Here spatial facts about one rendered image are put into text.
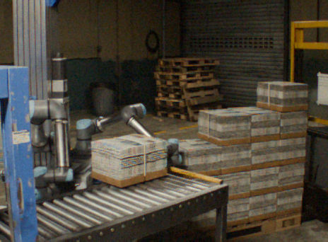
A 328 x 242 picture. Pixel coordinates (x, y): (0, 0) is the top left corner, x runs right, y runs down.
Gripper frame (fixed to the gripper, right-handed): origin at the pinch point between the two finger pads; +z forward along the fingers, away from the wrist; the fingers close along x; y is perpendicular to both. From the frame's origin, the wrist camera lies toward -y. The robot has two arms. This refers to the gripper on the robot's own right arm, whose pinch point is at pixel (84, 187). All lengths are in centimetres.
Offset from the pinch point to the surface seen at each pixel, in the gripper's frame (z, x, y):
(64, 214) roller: -38, -37, 2
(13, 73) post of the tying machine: -85, -85, 74
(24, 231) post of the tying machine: -84, -84, 20
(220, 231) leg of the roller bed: 52, -65, -25
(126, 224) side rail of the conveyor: -21, -65, 0
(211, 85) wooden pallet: 643, 428, 7
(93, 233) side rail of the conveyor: -41, -65, 1
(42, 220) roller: -51, -36, 2
